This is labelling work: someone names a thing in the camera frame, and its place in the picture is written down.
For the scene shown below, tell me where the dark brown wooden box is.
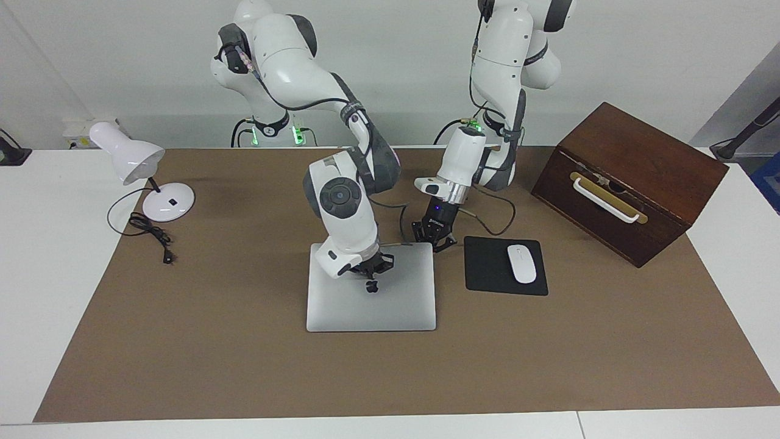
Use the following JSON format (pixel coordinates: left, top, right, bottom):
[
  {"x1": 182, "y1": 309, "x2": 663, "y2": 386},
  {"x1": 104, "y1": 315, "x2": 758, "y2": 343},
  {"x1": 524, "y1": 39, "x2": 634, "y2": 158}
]
[{"x1": 531, "y1": 102, "x2": 729, "y2": 268}]

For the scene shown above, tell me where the black lamp power cable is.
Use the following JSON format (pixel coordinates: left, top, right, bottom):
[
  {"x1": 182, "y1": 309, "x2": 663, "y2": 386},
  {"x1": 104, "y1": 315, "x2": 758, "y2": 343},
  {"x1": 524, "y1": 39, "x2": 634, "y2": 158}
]
[{"x1": 107, "y1": 186, "x2": 177, "y2": 265}]

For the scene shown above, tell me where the black mouse pad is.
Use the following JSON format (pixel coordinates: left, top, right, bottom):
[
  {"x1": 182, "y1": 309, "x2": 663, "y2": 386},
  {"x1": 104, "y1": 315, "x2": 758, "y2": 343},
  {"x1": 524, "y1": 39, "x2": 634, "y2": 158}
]
[{"x1": 464, "y1": 236, "x2": 549, "y2": 297}]

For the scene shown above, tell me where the blue crate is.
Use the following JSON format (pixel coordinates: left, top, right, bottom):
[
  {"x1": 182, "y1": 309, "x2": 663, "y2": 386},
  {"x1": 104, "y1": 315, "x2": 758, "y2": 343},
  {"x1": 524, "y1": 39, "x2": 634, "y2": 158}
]
[{"x1": 750, "y1": 152, "x2": 780, "y2": 215}]

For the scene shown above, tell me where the black right arm base cable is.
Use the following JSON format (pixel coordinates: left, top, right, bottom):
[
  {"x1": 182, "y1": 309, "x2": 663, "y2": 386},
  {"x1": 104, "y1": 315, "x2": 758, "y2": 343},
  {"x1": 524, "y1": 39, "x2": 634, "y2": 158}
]
[{"x1": 230, "y1": 119, "x2": 254, "y2": 148}]

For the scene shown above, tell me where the black table clamp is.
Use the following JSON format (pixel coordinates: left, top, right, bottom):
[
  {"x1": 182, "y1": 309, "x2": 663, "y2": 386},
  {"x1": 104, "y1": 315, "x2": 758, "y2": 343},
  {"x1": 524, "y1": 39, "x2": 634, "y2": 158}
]
[{"x1": 0, "y1": 128, "x2": 32, "y2": 166}]

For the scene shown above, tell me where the black arm base cable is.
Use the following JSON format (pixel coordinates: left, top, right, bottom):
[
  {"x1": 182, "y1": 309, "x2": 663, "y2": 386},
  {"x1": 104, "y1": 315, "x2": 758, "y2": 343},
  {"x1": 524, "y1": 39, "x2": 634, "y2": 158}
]
[
  {"x1": 434, "y1": 119, "x2": 465, "y2": 146},
  {"x1": 230, "y1": 119, "x2": 254, "y2": 148}
]

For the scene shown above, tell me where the white desk lamp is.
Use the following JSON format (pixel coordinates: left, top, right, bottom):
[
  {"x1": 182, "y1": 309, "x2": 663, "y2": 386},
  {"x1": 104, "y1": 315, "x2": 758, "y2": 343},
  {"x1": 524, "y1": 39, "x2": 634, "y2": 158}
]
[{"x1": 89, "y1": 121, "x2": 196, "y2": 223}]

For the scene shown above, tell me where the white computer mouse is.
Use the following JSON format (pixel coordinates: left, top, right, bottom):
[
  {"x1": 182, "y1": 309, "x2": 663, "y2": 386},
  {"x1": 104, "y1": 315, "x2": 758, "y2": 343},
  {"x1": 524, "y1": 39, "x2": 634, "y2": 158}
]
[{"x1": 507, "y1": 244, "x2": 537, "y2": 285}]

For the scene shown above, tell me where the black camera stand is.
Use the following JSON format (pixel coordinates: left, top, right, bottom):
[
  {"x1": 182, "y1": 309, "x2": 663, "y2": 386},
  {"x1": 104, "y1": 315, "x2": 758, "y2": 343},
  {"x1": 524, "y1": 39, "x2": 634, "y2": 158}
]
[{"x1": 710, "y1": 98, "x2": 780, "y2": 162}]

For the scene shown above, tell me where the grey aluminium laptop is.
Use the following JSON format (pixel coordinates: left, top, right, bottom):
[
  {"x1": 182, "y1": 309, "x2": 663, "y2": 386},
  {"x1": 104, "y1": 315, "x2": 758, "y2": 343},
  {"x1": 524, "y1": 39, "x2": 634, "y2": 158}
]
[{"x1": 306, "y1": 243, "x2": 437, "y2": 332}]

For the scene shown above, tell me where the brass handle plate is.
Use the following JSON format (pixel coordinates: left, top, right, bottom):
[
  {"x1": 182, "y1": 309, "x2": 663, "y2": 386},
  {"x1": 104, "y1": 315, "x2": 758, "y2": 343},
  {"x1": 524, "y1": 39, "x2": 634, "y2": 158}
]
[{"x1": 570, "y1": 172, "x2": 648, "y2": 224}]

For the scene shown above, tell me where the white box handle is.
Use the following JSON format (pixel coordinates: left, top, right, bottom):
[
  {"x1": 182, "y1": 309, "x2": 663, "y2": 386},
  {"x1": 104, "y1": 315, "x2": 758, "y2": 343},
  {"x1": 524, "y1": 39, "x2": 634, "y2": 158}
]
[{"x1": 573, "y1": 178, "x2": 640, "y2": 224}]

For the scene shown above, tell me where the white power strip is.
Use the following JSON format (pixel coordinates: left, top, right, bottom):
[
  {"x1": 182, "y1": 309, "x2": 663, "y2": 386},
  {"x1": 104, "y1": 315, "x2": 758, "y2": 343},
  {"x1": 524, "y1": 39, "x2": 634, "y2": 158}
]
[{"x1": 63, "y1": 118, "x2": 121, "y2": 151}]

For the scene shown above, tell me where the black left arm base cable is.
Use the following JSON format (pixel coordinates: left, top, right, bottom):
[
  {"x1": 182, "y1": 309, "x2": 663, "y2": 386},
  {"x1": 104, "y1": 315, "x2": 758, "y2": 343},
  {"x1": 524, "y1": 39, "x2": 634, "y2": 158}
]
[{"x1": 434, "y1": 119, "x2": 465, "y2": 146}]

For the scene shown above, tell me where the brown paper table mat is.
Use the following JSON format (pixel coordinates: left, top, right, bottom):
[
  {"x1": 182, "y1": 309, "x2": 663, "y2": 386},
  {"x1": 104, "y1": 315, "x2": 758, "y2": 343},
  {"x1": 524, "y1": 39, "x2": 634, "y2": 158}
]
[{"x1": 34, "y1": 146, "x2": 780, "y2": 423}]

